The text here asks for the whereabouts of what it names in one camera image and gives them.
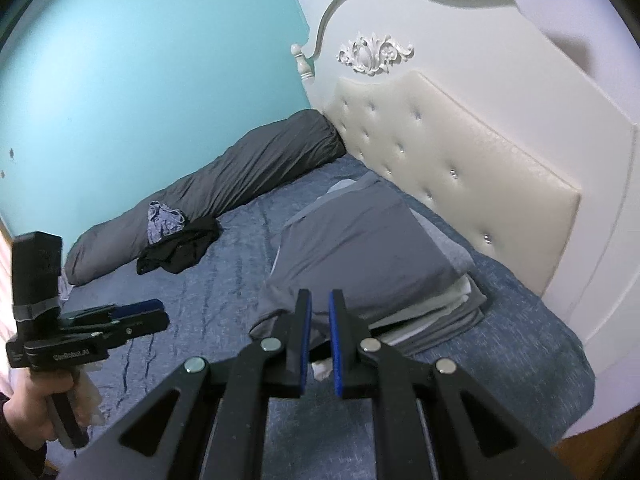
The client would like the black garment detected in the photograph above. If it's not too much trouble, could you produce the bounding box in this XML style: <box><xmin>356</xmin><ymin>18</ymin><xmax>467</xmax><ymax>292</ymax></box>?
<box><xmin>136</xmin><ymin>216</ymin><xmax>221</xmax><ymax>276</ymax></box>

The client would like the pile of folded clothes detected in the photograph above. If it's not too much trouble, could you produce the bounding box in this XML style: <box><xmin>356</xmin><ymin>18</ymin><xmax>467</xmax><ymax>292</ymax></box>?
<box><xmin>325</xmin><ymin>177</ymin><xmax>488</xmax><ymax>358</ymax></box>

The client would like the blue-grey woven bed blanket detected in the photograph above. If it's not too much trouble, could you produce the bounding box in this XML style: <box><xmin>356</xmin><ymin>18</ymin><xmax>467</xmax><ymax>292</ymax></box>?
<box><xmin>42</xmin><ymin>152</ymin><xmax>596</xmax><ymax>480</ymax></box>

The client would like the grey t-shirt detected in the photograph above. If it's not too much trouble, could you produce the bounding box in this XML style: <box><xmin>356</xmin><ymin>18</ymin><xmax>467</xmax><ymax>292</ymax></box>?
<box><xmin>249</xmin><ymin>171</ymin><xmax>476</xmax><ymax>361</ymax></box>

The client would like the person's left hand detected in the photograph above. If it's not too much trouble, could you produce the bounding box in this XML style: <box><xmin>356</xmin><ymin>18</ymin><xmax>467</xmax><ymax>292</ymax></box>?
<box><xmin>0</xmin><ymin>372</ymin><xmax>83</xmax><ymax>450</ymax></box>

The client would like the blue patterned garment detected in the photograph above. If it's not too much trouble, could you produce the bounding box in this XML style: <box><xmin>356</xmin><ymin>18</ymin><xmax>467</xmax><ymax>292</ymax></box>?
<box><xmin>146</xmin><ymin>201</ymin><xmax>187</xmax><ymax>247</ymax></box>

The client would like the cream tufted headboard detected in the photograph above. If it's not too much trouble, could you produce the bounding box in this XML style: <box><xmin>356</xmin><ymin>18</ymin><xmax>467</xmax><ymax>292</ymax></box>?
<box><xmin>290</xmin><ymin>0</ymin><xmax>640</xmax><ymax>376</ymax></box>

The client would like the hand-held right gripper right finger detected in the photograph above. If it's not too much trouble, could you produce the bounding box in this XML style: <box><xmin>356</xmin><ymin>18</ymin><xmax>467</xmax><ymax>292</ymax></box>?
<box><xmin>327</xmin><ymin>288</ymin><xmax>576</xmax><ymax>480</ymax></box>

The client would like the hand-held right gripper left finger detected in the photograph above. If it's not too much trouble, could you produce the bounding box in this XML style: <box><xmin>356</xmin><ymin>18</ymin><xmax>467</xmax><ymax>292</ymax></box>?
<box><xmin>60</xmin><ymin>288</ymin><xmax>314</xmax><ymax>480</ymax></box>

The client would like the dark grey long bolster pillow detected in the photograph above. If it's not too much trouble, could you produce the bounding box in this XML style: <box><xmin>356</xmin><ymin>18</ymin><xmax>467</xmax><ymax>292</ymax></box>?
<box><xmin>64</xmin><ymin>109</ymin><xmax>347</xmax><ymax>286</ymax></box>

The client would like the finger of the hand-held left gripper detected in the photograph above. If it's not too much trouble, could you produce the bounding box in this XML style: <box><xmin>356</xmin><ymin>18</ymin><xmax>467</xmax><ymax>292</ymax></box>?
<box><xmin>60</xmin><ymin>309</ymin><xmax>170</xmax><ymax>350</ymax></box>
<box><xmin>62</xmin><ymin>299</ymin><xmax>166</xmax><ymax>323</ymax></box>

